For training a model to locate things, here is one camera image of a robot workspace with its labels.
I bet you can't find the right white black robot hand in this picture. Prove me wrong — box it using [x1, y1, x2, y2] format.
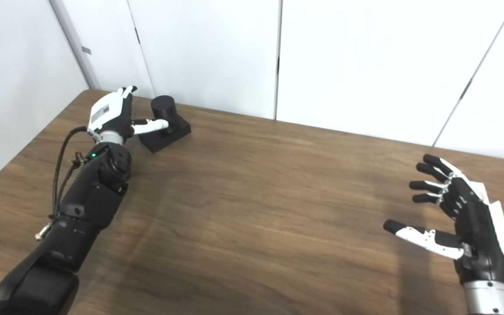
[383, 154, 504, 287]

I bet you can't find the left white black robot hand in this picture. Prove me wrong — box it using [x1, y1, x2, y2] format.
[87, 86, 169, 145]

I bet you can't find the black peg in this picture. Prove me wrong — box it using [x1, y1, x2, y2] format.
[138, 95, 191, 154]

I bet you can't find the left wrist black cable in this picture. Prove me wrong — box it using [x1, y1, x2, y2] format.
[35, 126, 99, 241]

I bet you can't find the gray wall corner post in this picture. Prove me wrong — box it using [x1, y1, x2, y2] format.
[49, 0, 100, 91]

